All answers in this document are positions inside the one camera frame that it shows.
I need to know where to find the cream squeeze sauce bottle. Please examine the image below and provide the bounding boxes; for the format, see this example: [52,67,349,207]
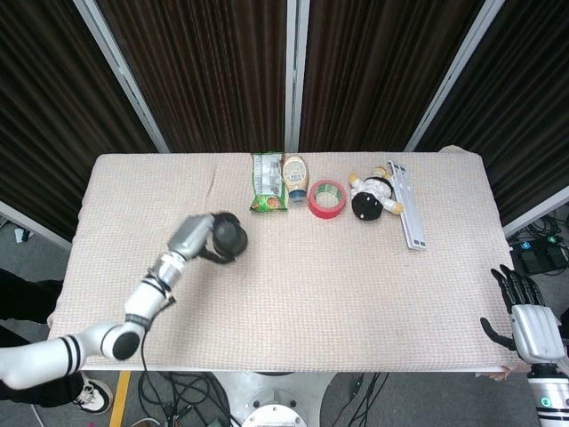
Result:
[281,154,309,208]

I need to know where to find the grey partition post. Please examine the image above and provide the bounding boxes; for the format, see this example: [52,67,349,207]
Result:
[284,0,311,152]
[73,0,171,155]
[403,0,507,152]

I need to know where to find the black round jar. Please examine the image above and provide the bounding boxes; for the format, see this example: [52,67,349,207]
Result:
[212,215,249,259]

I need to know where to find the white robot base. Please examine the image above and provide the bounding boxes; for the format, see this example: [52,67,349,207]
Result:
[208,371,334,427]

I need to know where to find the black device with green lights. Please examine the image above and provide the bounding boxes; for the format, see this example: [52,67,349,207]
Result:
[509,235,569,276]

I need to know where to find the grey metal folding stand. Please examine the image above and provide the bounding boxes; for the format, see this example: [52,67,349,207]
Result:
[386,159,429,253]

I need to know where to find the grey partition rail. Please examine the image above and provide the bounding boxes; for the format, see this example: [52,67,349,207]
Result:
[501,184,569,238]
[0,199,73,254]

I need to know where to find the black white plush doll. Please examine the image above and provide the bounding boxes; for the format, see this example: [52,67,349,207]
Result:
[347,165,405,222]

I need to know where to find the red tape roll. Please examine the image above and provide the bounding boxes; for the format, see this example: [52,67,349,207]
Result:
[308,179,348,221]

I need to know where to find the green snack bag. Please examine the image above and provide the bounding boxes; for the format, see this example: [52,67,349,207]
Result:
[248,152,288,214]

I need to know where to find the white black sneaker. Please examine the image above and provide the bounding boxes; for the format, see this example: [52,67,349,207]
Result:
[70,372,115,415]

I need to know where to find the beige woven tablecloth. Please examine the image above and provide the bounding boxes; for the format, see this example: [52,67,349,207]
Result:
[46,145,519,374]

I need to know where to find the yellow floor tape strip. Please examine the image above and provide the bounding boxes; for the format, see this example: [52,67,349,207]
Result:
[108,371,132,427]

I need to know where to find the black cable bundle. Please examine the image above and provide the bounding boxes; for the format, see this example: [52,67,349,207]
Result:
[137,372,235,427]

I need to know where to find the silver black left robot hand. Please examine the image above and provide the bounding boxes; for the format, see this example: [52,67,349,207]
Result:
[166,212,244,267]

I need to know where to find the black trousers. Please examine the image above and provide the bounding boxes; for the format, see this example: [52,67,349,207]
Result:
[0,266,86,408]

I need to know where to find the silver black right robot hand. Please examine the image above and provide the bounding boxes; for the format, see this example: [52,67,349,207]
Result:
[479,263,568,367]

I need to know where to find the dark brown curtain panel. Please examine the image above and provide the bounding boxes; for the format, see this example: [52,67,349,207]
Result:
[0,0,160,241]
[416,0,569,224]
[298,0,486,153]
[95,0,290,153]

